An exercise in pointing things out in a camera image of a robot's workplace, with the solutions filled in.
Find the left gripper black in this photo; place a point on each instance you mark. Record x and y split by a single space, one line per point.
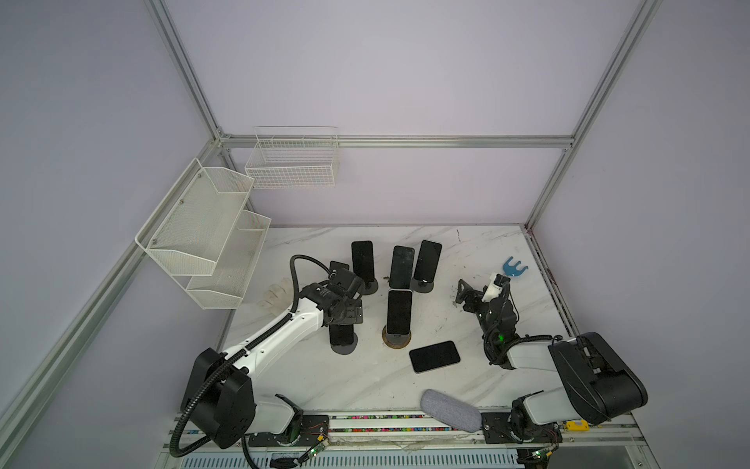
354 313

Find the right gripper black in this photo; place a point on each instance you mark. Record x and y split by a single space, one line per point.
471 296

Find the black phone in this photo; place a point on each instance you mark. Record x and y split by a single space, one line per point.
399 312
341 335
401 267
427 261
363 260
435 356

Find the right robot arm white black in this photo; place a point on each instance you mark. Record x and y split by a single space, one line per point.
595 383

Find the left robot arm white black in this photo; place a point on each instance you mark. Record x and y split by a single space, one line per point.
220 405

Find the grey stand front left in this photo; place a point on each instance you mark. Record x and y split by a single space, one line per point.
347 349

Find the grey stand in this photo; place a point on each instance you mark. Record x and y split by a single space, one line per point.
347 349
370 287
423 287

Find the grey stand back right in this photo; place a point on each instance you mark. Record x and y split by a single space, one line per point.
423 287

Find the black stand back left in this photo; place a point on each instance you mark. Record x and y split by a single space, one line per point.
340 274

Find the brown base stand front right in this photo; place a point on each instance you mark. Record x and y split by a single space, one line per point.
395 341

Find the white work glove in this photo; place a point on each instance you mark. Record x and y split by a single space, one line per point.
278 298

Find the white mesh shelf lower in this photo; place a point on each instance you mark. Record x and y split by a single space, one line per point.
227 287

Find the white mesh shelf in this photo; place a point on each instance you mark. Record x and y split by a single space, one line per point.
227 287
188 232

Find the grey oval pouch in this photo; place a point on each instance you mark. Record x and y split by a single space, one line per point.
451 412

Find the white mesh shelf upper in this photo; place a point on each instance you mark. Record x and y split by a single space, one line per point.
188 232

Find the yellow tape measure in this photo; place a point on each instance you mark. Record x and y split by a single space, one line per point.
579 425

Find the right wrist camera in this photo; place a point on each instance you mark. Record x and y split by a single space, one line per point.
499 286

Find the blue rake yellow handle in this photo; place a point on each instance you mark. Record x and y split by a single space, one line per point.
513 267

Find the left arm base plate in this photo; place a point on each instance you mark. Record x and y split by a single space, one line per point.
302 432

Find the aluminium front rail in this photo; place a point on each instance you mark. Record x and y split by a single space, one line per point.
412 430

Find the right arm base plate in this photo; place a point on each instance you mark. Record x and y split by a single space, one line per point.
498 427

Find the white wire basket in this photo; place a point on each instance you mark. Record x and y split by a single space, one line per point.
294 157

